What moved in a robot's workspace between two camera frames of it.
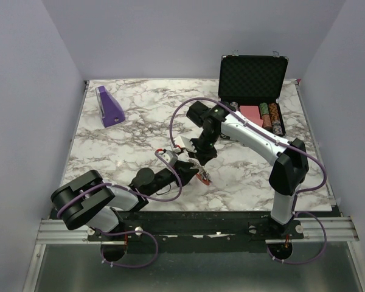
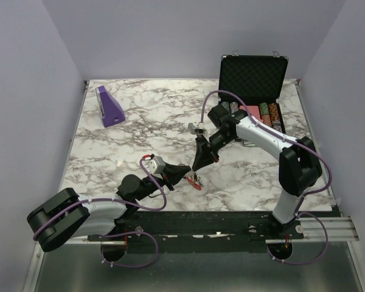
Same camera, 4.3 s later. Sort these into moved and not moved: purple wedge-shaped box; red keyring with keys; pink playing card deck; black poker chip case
Moved: red keyring with keys
Not moved: black poker chip case; pink playing card deck; purple wedge-shaped box
